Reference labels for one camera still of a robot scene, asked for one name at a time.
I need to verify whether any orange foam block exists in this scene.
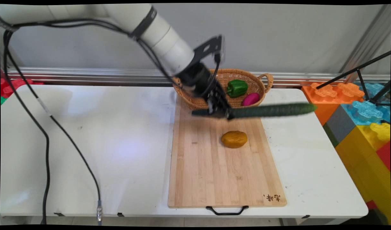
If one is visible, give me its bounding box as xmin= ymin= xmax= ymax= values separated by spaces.
xmin=302 ymin=82 xmax=365 ymax=126

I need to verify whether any blue foam block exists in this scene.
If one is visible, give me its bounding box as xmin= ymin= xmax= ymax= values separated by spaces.
xmin=341 ymin=83 xmax=391 ymax=126

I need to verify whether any red foam block beside yellow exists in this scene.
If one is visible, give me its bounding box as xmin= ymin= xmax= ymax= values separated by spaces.
xmin=376 ymin=142 xmax=391 ymax=172

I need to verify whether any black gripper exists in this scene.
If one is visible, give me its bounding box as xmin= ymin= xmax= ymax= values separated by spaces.
xmin=176 ymin=62 xmax=235 ymax=121

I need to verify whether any black cable with metal connector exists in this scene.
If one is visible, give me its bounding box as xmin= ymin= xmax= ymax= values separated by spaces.
xmin=4 ymin=19 xmax=180 ymax=226

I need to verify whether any green bell pepper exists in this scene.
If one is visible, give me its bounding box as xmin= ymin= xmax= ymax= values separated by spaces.
xmin=226 ymin=80 xmax=249 ymax=98

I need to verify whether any black cutting board handle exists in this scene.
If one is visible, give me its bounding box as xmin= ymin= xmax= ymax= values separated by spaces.
xmin=206 ymin=205 xmax=249 ymax=216

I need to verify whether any dark green cucumber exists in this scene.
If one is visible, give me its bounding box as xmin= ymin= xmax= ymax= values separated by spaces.
xmin=191 ymin=103 xmax=318 ymax=119

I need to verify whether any brown potato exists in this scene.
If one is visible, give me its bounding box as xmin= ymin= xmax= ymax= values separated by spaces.
xmin=221 ymin=131 xmax=248 ymax=149

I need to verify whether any aluminium rail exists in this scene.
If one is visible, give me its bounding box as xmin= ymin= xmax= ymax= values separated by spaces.
xmin=4 ymin=66 xmax=391 ymax=87

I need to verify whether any red foam block behind rail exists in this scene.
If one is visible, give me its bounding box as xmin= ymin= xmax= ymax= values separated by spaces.
xmin=0 ymin=77 xmax=44 ymax=99

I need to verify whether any purple toy eggplant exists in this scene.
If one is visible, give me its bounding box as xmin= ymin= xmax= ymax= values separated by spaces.
xmin=242 ymin=93 xmax=261 ymax=107

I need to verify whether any black tripod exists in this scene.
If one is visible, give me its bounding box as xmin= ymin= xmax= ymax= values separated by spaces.
xmin=316 ymin=51 xmax=391 ymax=106

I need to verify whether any woven wicker basket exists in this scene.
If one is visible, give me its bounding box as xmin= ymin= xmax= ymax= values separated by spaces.
xmin=172 ymin=69 xmax=274 ymax=111

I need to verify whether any plain black cable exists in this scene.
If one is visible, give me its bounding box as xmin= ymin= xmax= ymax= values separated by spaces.
xmin=3 ymin=22 xmax=51 ymax=225

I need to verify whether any wooden cutting board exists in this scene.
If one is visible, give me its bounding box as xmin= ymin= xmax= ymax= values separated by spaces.
xmin=168 ymin=94 xmax=288 ymax=209

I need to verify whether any grey foam block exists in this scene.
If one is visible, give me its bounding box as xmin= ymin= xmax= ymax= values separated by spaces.
xmin=323 ymin=105 xmax=357 ymax=148

